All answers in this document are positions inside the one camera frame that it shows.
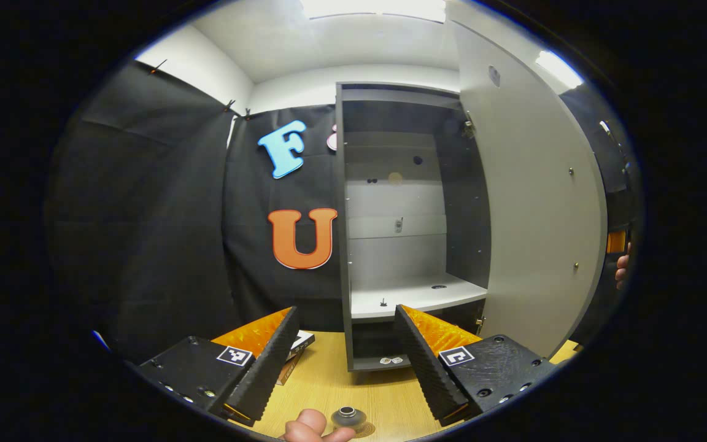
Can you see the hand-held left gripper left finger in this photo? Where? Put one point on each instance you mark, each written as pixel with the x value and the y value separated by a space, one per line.
pixel 267 374

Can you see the brown round coaster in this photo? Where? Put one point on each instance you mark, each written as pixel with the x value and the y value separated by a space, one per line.
pixel 369 430

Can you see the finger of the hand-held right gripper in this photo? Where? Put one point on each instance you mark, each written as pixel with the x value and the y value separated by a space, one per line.
pixel 616 241

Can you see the small printed box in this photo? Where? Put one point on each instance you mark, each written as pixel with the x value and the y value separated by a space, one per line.
pixel 298 350

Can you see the silver metal bottle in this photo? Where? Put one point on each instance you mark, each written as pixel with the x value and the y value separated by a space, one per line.
pixel 347 420

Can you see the black backdrop cloth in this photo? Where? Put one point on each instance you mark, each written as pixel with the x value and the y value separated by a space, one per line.
pixel 145 215

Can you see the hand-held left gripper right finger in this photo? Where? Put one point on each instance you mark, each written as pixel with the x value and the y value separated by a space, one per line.
pixel 430 368

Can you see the ceiling light panel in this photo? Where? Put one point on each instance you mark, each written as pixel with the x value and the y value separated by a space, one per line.
pixel 378 7
pixel 559 69

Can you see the beige cabinet door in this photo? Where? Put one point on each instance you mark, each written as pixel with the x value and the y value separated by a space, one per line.
pixel 531 215

